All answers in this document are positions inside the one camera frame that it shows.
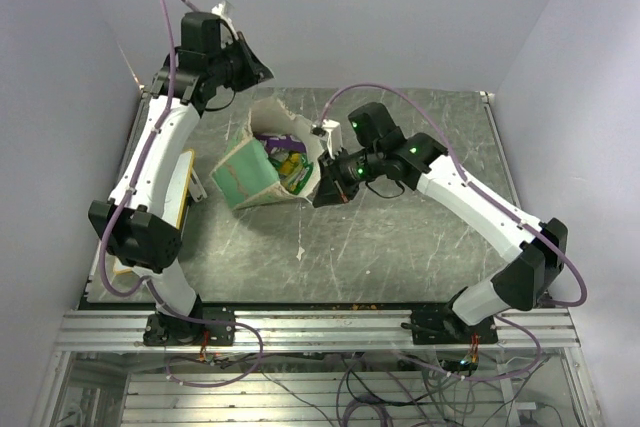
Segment aluminium rail frame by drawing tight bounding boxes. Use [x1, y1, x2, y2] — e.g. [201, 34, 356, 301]
[54, 309, 580, 353]

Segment green snack packet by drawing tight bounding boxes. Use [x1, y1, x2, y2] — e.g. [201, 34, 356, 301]
[269, 151, 313, 195]

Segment purple cable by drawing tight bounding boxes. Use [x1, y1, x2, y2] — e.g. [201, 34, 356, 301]
[322, 84, 589, 382]
[97, 0, 266, 388]

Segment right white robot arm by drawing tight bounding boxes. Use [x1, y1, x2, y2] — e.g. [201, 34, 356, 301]
[311, 103, 568, 343]

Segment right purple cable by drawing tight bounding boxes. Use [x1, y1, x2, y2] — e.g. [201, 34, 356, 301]
[322, 84, 589, 382]

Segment small whiteboard yellow frame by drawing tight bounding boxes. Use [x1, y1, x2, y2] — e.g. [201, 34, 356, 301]
[109, 149, 204, 276]

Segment loose cables under table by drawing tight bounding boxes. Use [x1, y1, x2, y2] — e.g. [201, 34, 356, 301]
[164, 341, 546, 427]

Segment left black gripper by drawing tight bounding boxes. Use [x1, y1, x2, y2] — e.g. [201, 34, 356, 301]
[211, 32, 278, 93]

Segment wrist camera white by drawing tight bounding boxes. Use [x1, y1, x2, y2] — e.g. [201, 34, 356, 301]
[311, 119, 343, 159]
[211, 0, 235, 31]

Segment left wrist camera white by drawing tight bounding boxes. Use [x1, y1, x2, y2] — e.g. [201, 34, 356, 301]
[211, 0, 235, 31]

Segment purple candy packet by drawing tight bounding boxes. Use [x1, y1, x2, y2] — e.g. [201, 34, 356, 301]
[254, 133, 307, 155]

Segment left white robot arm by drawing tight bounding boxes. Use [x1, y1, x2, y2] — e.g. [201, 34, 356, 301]
[88, 5, 273, 345]

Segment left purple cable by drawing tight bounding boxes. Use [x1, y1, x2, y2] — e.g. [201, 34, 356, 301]
[97, 0, 266, 388]

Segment green paper bag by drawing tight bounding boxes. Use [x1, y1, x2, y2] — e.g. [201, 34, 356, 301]
[211, 97, 323, 210]

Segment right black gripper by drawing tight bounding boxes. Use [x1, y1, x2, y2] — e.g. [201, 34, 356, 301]
[313, 145, 383, 208]

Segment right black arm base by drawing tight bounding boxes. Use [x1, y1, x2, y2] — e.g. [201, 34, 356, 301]
[400, 303, 498, 345]

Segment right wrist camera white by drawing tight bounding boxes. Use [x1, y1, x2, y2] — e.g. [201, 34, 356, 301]
[311, 119, 343, 159]

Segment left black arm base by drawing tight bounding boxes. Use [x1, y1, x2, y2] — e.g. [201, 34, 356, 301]
[142, 308, 236, 347]

